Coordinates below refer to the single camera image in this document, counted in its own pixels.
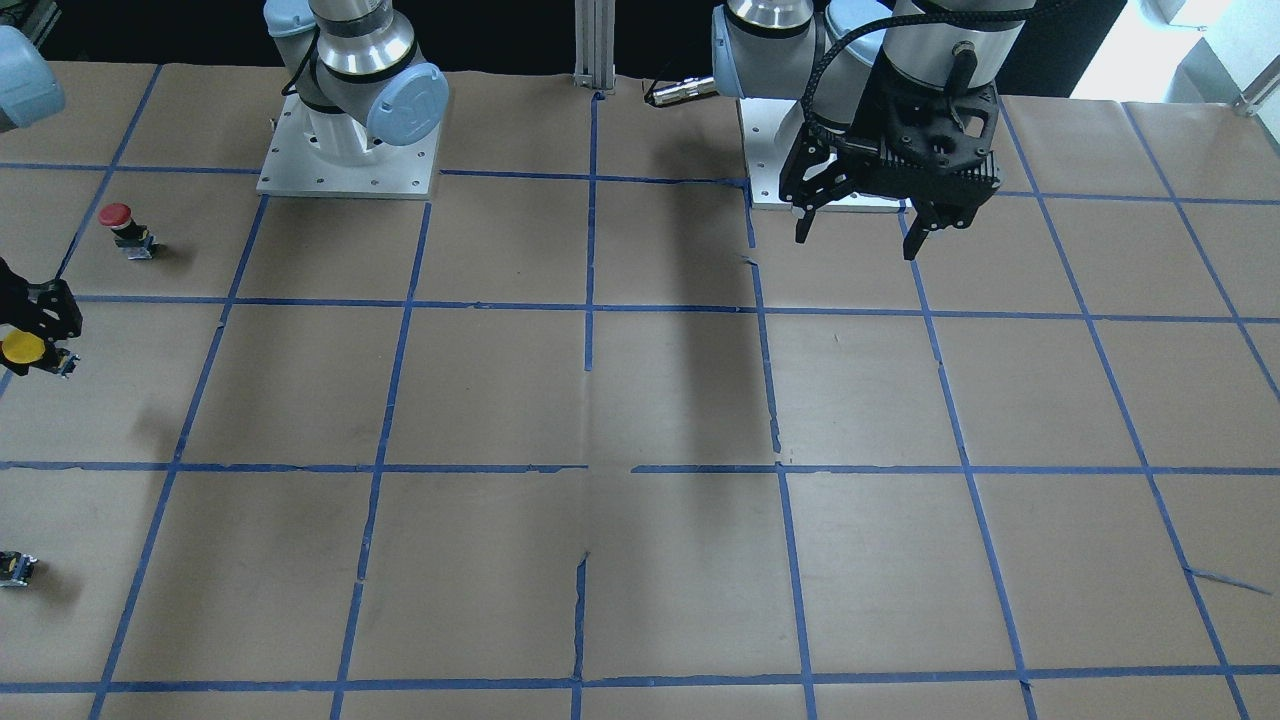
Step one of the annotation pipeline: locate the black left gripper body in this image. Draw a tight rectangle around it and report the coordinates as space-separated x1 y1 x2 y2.
778 45 1004 225

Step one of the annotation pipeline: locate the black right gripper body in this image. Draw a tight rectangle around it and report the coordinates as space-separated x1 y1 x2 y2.
1 259 83 345

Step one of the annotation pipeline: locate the yellow push button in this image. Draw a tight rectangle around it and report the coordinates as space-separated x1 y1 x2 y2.
1 329 56 375

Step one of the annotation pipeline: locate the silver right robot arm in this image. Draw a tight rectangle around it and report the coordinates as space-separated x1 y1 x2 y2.
1 1 451 375

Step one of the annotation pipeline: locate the red push button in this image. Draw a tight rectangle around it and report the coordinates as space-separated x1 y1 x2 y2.
97 202 157 261

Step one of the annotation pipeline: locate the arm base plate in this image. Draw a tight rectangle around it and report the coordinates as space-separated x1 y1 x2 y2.
739 97 911 213
256 95 444 201

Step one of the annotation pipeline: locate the aluminium frame post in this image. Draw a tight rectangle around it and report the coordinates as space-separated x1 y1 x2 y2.
572 0 616 94

